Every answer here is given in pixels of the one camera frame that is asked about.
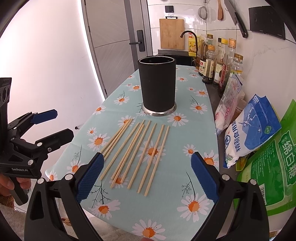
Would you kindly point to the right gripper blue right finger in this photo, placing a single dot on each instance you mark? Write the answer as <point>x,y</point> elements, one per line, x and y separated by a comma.
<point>203,172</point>

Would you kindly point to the black wall outlet panel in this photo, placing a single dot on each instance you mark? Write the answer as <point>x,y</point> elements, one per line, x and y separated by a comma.
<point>265,20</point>

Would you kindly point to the red label oil bottle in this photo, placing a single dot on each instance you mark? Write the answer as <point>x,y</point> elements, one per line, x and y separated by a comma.
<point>227,60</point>

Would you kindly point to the wooden cutting board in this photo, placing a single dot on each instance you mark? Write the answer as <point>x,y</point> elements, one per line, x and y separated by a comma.
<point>170,34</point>

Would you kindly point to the gold cap sauce bottle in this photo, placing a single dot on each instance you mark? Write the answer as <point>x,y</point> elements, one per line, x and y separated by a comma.
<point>203,50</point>

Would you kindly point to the metal mesh strainer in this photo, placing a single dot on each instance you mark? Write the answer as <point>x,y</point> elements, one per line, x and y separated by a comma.
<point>202,11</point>

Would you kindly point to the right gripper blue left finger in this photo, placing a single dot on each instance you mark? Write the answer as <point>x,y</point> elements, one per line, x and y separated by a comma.
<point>87,175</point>

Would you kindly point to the yellow dish soap bottle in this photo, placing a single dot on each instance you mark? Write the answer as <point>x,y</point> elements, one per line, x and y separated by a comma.
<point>193,45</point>

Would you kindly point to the kitchen cleaver knife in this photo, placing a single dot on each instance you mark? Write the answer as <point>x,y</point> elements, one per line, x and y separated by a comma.
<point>236,18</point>

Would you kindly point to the blue white salt bag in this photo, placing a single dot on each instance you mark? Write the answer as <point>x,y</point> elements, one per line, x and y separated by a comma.
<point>256,124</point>

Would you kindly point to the black cylindrical utensil holder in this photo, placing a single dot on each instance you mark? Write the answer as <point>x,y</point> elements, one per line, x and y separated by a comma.
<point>158,82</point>

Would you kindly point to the wooden spatula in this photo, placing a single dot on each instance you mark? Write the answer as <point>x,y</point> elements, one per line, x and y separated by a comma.
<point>220,11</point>

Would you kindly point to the green sugar bag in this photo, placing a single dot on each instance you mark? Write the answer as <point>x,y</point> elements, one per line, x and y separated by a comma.
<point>273,166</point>

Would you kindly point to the daisy print tablecloth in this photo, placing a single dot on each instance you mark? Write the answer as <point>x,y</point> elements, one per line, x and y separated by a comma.
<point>176,205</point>

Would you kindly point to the dark soy sauce bottle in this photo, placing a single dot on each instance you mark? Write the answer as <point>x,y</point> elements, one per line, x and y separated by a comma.
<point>209,65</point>

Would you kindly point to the black faucet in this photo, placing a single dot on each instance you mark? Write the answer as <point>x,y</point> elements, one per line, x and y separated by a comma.
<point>187,32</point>

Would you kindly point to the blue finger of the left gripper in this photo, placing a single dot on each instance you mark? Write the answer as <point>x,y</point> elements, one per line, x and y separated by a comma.
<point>55,141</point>
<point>44,116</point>

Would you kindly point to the black door handle lock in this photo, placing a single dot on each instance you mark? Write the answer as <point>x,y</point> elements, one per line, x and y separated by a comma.
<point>140,41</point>

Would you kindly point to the grey door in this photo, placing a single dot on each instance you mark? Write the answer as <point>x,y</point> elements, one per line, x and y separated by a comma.
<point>110,27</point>

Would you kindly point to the yellow cap vinegar bottle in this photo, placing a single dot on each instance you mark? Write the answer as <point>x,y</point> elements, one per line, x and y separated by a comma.
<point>222,50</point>

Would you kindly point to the black wall switch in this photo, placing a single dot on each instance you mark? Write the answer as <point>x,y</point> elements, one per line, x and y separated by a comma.
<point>169,9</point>

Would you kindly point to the person's left hand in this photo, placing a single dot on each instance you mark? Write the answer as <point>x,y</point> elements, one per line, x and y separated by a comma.
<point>6,184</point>

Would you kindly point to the black kitchen sink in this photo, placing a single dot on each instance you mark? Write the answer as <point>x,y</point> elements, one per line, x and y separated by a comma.
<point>181,56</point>

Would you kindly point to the green label oil bottle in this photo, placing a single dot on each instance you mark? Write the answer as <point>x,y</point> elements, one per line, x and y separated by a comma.
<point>236,65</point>

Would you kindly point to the clear red print bag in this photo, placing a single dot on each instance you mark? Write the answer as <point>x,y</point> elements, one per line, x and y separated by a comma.
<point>228,102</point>

